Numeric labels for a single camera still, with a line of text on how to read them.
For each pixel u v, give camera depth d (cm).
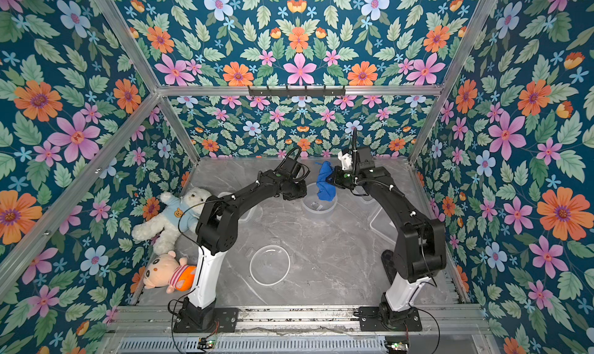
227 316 74
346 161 80
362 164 68
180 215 91
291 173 80
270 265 86
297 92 91
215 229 57
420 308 64
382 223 97
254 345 70
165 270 77
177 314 73
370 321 73
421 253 46
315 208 100
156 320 75
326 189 81
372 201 96
